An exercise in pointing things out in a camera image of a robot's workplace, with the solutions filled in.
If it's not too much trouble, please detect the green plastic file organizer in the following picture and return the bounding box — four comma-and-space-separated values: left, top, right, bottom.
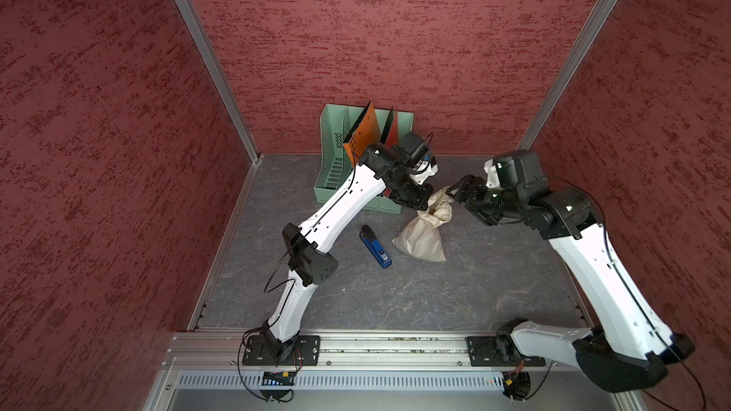
313, 104, 415, 214

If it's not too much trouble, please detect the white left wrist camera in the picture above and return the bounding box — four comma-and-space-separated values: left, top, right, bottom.
411, 154, 438, 185

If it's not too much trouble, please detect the orange perforated folder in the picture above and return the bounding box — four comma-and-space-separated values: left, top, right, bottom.
343, 101, 381, 167

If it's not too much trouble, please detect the aluminium right corner post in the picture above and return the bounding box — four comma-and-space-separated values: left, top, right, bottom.
517, 0, 619, 150

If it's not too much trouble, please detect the aluminium left corner post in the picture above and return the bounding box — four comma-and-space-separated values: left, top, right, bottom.
173, 0, 261, 166

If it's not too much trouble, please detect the red perforated folder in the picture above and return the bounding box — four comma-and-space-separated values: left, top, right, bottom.
381, 108, 398, 148

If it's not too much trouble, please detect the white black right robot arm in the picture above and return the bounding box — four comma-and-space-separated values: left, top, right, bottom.
447, 150, 695, 393

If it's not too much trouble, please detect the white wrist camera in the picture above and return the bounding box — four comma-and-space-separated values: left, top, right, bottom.
411, 154, 438, 185
484, 159, 502, 190

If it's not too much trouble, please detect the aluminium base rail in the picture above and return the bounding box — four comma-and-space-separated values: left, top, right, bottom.
145, 329, 645, 410

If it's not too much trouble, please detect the beige cloth drawstring soil bag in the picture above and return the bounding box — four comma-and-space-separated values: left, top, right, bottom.
392, 186, 453, 264

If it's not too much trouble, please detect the aluminium corner post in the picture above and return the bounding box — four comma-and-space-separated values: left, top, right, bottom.
173, 0, 261, 166
517, 0, 619, 150

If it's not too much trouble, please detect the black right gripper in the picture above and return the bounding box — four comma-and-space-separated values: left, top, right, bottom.
444, 172, 524, 223

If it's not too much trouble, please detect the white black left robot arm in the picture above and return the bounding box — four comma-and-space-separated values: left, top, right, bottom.
261, 132, 438, 363

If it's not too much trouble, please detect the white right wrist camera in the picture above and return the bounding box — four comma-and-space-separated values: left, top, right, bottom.
484, 159, 502, 190

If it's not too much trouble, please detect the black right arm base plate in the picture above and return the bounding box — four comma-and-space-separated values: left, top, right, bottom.
466, 336, 546, 368

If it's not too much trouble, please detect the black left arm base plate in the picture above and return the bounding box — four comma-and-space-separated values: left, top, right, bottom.
241, 334, 321, 368

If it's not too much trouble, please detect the blue black stapler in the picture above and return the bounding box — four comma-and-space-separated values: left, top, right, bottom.
359, 226, 392, 268

